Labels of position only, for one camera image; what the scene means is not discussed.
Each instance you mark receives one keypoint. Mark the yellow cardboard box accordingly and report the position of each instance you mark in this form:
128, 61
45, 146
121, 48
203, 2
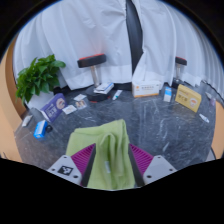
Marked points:
188, 97

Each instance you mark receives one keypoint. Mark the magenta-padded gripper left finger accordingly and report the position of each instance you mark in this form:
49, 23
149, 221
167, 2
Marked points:
65, 170

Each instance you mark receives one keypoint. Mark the white curtain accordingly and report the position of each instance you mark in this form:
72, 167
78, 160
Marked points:
83, 33
173, 36

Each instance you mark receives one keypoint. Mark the small white tube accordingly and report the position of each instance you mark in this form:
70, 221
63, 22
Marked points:
117, 94

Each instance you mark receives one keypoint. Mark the blue small box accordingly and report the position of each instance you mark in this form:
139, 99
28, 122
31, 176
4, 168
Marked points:
40, 129

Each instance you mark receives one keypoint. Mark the green potted plant white pot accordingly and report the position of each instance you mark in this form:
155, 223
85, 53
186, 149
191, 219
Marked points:
38, 75

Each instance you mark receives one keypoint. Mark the white orange tissue box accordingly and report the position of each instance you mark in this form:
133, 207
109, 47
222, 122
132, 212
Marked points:
146, 89

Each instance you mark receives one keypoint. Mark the white pen-like tube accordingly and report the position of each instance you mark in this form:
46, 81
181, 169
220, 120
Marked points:
204, 118

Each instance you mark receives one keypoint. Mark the small black round object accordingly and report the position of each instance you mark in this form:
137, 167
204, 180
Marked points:
49, 128

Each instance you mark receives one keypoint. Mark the light green towel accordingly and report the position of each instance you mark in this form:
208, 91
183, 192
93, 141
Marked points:
111, 150

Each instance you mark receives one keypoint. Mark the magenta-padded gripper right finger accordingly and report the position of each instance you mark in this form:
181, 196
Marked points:
160, 168

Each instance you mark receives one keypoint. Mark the black stool red rim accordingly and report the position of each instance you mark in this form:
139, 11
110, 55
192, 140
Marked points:
91, 61

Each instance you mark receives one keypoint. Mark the small black red stool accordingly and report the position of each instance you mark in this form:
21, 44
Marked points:
180, 61

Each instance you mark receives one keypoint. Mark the white blue upright box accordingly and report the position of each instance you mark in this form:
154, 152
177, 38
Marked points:
167, 94

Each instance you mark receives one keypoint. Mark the purple cardboard box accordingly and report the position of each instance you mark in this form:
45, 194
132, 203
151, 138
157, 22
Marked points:
54, 107

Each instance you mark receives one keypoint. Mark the white sachet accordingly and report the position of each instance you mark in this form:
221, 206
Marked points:
69, 109

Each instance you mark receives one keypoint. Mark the brown printed sachet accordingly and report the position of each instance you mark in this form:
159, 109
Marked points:
81, 104

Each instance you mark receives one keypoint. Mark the pale small sachet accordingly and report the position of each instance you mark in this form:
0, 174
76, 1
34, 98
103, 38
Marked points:
80, 97

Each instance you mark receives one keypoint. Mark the white flat packet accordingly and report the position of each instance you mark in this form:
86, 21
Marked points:
26, 120

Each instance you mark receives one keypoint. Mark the white blue flat box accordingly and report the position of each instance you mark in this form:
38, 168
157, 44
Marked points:
104, 88

